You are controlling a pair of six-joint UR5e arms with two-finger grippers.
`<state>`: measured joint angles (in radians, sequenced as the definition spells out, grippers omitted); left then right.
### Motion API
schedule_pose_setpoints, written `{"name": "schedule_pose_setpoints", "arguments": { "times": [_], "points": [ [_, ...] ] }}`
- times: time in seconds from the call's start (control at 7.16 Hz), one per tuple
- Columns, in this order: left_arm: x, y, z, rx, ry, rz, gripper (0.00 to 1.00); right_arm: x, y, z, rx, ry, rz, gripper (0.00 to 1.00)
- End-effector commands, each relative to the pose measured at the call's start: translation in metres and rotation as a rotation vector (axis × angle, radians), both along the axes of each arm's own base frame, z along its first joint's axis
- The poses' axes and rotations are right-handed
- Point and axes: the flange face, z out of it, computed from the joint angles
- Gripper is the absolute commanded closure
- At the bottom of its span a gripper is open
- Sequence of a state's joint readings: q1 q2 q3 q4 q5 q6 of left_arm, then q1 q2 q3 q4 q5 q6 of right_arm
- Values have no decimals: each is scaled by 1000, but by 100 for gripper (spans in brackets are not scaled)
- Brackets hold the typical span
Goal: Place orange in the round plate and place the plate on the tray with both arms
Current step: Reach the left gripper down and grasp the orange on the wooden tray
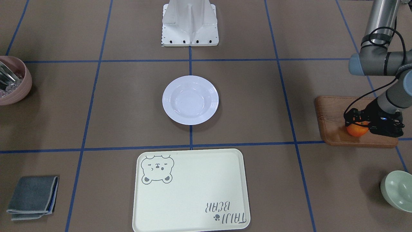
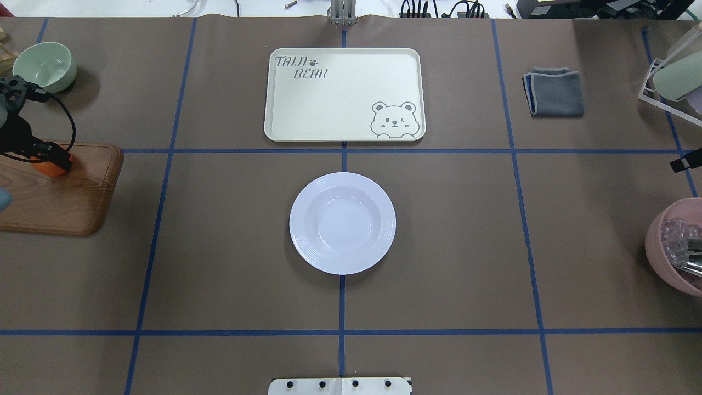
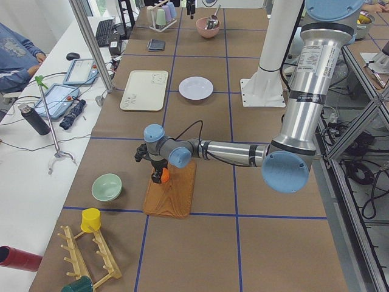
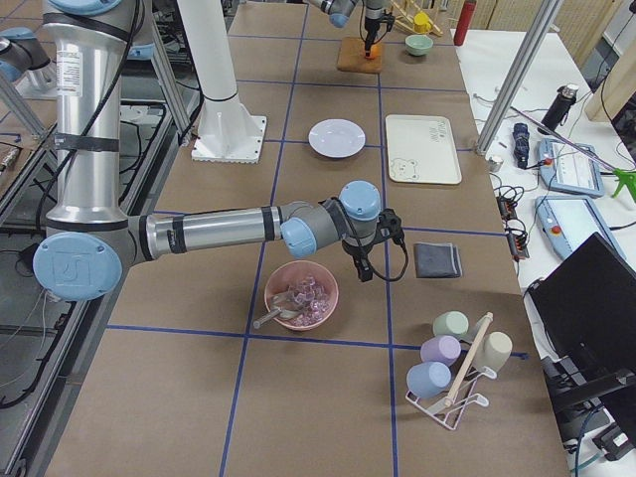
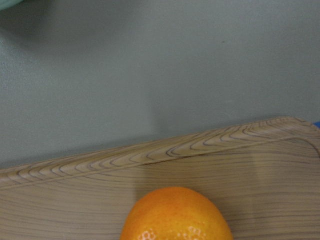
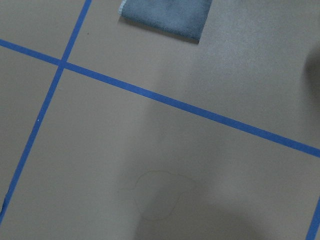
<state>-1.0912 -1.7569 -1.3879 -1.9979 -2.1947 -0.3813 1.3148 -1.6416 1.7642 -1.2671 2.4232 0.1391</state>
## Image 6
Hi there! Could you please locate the folded grey cloth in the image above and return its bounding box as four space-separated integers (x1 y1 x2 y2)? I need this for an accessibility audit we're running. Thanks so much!
118 0 212 42

